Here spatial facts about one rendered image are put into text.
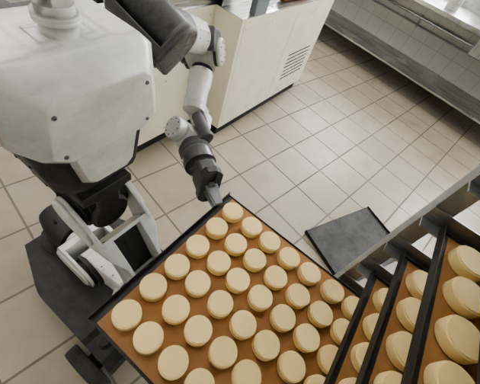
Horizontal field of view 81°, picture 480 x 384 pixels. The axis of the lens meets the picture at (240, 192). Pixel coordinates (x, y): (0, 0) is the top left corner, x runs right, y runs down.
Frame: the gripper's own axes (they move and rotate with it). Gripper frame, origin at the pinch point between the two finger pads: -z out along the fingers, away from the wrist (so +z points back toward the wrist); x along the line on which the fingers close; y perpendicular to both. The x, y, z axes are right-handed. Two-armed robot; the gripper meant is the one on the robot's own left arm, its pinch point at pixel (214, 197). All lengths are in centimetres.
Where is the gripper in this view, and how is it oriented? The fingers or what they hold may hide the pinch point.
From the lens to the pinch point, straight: 71.3
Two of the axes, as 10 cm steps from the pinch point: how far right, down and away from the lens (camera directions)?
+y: 8.9, -1.6, 4.2
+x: 2.4, -6.1, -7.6
